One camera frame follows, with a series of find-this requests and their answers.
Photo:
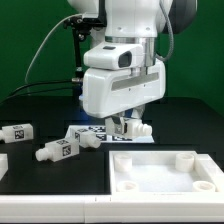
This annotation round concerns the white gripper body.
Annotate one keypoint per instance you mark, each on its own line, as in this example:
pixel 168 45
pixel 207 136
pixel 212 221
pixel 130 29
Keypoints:
pixel 107 92

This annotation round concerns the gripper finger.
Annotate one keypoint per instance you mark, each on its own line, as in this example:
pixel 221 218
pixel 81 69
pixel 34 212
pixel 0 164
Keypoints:
pixel 115 125
pixel 138 112

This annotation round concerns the white square table top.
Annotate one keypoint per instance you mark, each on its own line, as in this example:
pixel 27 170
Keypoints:
pixel 163 171

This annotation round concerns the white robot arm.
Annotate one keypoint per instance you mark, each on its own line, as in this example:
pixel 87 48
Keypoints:
pixel 137 22

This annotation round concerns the white left obstacle block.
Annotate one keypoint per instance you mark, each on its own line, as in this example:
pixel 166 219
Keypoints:
pixel 3 165

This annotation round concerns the white marker base plate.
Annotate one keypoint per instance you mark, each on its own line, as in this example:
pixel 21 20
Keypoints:
pixel 100 132

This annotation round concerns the black camera stand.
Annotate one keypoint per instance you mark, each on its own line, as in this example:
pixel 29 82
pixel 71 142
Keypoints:
pixel 81 29

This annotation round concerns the white front obstacle rail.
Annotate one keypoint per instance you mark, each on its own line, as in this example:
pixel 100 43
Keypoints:
pixel 191 207

